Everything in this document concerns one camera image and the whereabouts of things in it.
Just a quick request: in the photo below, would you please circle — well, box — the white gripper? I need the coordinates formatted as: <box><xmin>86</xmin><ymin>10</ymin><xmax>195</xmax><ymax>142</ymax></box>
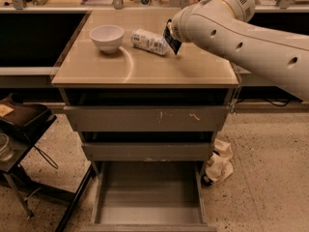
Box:
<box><xmin>170</xmin><ymin>6</ymin><xmax>199</xmax><ymax>44</ymax></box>

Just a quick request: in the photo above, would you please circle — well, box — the dark blue rxbar wrapper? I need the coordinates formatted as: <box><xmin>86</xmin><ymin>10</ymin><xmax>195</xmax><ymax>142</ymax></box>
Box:
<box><xmin>163</xmin><ymin>19</ymin><xmax>182</xmax><ymax>55</ymax></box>

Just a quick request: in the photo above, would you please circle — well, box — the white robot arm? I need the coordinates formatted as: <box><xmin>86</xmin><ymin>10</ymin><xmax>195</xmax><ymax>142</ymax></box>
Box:
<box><xmin>167</xmin><ymin>0</ymin><xmax>309</xmax><ymax>102</ymax></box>

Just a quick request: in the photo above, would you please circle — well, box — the grey drawer cabinet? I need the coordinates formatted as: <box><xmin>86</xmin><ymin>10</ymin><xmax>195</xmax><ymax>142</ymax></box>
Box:
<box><xmin>50</xmin><ymin>8</ymin><xmax>241</xmax><ymax>166</ymax></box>

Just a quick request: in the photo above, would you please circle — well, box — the top grey drawer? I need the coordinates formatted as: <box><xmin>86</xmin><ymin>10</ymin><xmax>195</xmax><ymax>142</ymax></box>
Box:
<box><xmin>65</xmin><ymin>88</ymin><xmax>231</xmax><ymax>132</ymax></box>

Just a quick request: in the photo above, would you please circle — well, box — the grey drawer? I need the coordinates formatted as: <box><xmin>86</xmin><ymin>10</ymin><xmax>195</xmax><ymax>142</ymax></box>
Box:
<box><xmin>82</xmin><ymin>131</ymin><xmax>214</xmax><ymax>161</ymax></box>
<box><xmin>65</xmin><ymin>88</ymin><xmax>231</xmax><ymax>132</ymax></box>

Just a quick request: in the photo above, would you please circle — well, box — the middle grey drawer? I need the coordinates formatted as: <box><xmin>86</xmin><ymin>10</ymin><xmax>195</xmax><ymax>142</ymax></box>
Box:
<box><xmin>82</xmin><ymin>131</ymin><xmax>214</xmax><ymax>161</ymax></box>

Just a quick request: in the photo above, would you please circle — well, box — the open bottom drawer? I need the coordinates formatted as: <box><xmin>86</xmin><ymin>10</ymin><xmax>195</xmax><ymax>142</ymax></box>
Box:
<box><xmin>80</xmin><ymin>161</ymin><xmax>216</xmax><ymax>232</ymax></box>

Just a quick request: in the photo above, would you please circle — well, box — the clear plastic water bottle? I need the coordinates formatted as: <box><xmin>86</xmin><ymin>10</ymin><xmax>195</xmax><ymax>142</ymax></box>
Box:
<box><xmin>130</xmin><ymin>29</ymin><xmax>169</xmax><ymax>56</ymax></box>

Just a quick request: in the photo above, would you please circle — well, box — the white ceramic bowl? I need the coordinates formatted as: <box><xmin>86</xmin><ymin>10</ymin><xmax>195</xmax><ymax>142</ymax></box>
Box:
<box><xmin>90</xmin><ymin>25</ymin><xmax>125</xmax><ymax>53</ymax></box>

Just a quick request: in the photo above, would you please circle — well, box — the crumpled white cloth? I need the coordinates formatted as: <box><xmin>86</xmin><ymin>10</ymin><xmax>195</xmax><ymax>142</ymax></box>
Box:
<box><xmin>205</xmin><ymin>139</ymin><xmax>234</xmax><ymax>183</ymax></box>

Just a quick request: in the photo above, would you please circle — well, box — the dark brown tray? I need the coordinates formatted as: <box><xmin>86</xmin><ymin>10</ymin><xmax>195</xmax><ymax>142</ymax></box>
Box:
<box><xmin>0</xmin><ymin>93</ymin><xmax>52</xmax><ymax>131</ymax></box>

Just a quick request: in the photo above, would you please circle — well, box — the black side cart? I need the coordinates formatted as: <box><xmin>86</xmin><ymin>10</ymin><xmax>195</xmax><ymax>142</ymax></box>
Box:
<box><xmin>0</xmin><ymin>93</ymin><xmax>96</xmax><ymax>232</ymax></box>

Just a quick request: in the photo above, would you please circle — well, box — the clear glass jar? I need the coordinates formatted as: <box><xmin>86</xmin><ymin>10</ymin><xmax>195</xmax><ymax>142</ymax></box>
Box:
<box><xmin>0</xmin><ymin>133</ymin><xmax>14</xmax><ymax>161</ymax></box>

